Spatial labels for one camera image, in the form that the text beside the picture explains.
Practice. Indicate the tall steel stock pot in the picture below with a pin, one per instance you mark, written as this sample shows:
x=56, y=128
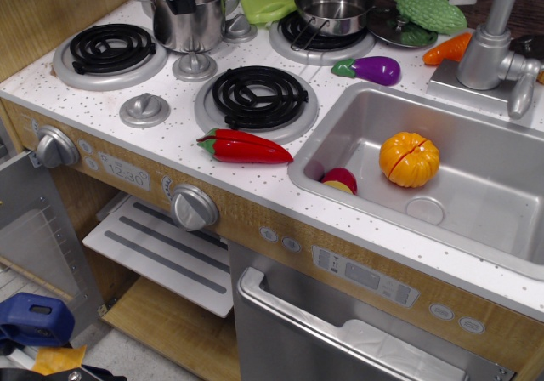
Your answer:
x=198, y=32

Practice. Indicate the steel pot lid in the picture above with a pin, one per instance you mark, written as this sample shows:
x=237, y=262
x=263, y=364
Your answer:
x=388, y=25

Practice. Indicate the back stovetop silver knob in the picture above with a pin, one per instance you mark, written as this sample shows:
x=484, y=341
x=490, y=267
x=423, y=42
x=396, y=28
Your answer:
x=239, y=30

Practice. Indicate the stovetop silver knob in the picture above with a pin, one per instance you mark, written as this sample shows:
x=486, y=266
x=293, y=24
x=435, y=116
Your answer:
x=239, y=30
x=194, y=67
x=144, y=111

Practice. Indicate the middle stovetop silver knob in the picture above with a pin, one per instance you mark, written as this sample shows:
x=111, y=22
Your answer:
x=194, y=67

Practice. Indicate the front left black burner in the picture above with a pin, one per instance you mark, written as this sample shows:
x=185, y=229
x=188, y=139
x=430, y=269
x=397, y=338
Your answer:
x=110, y=48

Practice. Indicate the black burner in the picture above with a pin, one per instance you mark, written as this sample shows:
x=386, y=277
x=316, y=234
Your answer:
x=259, y=98
x=295, y=31
x=110, y=48

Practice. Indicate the back right black burner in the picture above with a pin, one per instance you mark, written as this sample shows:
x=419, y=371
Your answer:
x=295, y=31

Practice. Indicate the front stovetop silver knob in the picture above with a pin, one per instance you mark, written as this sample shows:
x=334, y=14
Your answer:
x=144, y=111

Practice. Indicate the front centre black burner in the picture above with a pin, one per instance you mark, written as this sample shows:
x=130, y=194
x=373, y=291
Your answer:
x=259, y=98

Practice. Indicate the small steel saucepan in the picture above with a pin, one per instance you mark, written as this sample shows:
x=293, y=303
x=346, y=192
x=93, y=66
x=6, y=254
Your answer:
x=330, y=18

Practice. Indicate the red toy chili pepper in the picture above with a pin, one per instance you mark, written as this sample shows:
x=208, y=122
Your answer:
x=228, y=145

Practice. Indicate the oven clock display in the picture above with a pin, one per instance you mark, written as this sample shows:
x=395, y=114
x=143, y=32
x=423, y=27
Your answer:
x=125, y=171

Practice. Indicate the left front panel knob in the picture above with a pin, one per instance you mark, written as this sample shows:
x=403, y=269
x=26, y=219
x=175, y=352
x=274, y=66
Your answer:
x=55, y=148

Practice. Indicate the panel knob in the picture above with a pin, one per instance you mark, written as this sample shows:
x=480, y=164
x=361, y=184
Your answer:
x=55, y=148
x=192, y=208

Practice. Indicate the purple toy eggplant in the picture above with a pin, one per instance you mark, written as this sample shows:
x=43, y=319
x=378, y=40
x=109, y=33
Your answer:
x=378, y=69

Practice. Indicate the right front panel knob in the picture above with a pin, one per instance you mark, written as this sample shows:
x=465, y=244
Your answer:
x=192, y=208

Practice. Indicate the white oven rack shelf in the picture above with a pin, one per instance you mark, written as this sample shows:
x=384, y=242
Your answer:
x=143, y=238

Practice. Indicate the red yellow toy apple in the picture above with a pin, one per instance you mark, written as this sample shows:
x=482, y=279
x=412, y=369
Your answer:
x=341, y=179

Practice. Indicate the green toy bitter gourd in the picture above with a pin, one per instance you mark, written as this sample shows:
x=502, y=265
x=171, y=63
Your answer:
x=433, y=15

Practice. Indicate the orange toy carrot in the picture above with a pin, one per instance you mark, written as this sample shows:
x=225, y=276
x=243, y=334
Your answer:
x=452, y=49

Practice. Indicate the orange toy pumpkin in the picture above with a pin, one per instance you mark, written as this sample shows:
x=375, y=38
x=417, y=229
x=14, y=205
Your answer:
x=409, y=160

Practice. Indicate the open silver oven door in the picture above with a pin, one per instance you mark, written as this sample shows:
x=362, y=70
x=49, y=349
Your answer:
x=40, y=251

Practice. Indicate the silver toy faucet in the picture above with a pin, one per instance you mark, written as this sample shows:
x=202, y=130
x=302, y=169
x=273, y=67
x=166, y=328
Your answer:
x=490, y=75

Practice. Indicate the dishwasher control display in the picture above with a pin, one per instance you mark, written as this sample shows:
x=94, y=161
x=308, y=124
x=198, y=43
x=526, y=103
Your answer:
x=363, y=276

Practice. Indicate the silver dishwasher door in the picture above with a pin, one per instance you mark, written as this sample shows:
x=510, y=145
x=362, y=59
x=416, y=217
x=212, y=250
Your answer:
x=290, y=326

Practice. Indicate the blue clamp device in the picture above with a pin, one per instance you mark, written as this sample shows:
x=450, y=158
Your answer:
x=34, y=320

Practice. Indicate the silver sink basin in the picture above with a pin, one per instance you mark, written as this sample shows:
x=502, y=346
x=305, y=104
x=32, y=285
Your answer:
x=486, y=199

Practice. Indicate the yellow cloth piece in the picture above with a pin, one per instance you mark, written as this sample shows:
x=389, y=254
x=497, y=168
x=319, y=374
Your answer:
x=51, y=360

